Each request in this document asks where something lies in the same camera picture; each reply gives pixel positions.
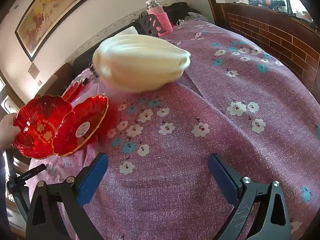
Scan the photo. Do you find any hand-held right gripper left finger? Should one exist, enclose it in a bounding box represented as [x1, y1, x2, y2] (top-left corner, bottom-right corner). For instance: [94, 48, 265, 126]
[26, 152, 109, 240]

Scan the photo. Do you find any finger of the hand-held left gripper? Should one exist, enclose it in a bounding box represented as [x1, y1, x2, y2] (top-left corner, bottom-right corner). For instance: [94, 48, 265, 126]
[14, 164, 46, 180]

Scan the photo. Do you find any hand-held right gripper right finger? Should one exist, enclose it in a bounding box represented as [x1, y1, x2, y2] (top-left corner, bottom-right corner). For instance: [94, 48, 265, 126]
[209, 153, 292, 240]

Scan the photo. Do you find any person's left hand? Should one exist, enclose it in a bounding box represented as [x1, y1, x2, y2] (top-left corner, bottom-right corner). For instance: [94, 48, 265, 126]
[0, 113, 21, 148]

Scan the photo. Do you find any purple floral tablecloth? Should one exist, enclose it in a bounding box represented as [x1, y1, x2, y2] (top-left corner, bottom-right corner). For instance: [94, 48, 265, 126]
[27, 20, 320, 240]

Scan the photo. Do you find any wooden glass door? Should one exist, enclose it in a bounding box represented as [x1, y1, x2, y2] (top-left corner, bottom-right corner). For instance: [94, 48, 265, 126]
[0, 75, 19, 117]

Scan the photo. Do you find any wooden side cabinet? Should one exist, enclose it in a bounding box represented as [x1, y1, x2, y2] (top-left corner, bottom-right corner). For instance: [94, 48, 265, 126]
[37, 64, 74, 98]

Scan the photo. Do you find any wooden brick-pattern cabinet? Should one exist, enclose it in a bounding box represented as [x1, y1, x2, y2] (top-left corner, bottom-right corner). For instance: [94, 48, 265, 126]
[201, 0, 320, 90]

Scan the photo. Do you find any white plastic bag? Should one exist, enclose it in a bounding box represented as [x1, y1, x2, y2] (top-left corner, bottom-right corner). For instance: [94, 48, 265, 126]
[185, 12, 209, 25]

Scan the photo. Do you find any black slotted spatula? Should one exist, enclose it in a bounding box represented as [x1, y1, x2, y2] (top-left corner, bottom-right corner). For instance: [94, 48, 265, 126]
[138, 14, 163, 36]

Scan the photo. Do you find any pink sleeved thermos bottle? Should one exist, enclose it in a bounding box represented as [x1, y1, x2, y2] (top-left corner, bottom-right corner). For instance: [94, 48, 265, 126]
[146, 0, 173, 37]

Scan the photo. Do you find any white flat box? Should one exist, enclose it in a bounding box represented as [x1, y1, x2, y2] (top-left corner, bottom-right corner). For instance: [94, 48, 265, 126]
[215, 0, 250, 5]

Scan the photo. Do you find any beige wall panel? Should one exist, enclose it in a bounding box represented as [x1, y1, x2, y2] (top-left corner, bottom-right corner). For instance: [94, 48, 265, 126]
[28, 63, 40, 80]

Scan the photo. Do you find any framed wall painting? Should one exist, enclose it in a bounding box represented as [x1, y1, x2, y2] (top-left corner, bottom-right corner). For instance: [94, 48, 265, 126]
[14, 0, 107, 62]

